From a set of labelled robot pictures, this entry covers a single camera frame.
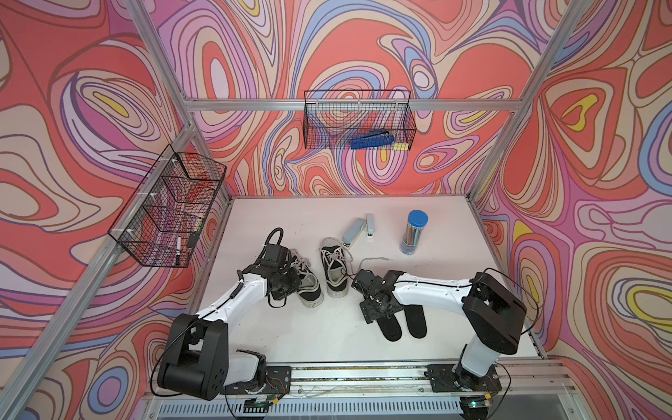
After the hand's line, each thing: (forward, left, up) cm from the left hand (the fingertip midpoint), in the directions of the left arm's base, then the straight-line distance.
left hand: (302, 285), depth 88 cm
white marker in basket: (+1, +33, +20) cm, 39 cm away
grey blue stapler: (+25, -20, -1) cm, 32 cm away
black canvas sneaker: (-3, -3, +2) cm, 5 cm away
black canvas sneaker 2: (+8, -11, +3) cm, 14 cm away
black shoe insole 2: (-12, -29, -5) cm, 32 cm away
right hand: (-9, -27, -5) cm, 29 cm away
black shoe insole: (-11, -38, -4) cm, 40 cm away
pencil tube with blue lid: (+16, -39, +15) cm, 45 cm away
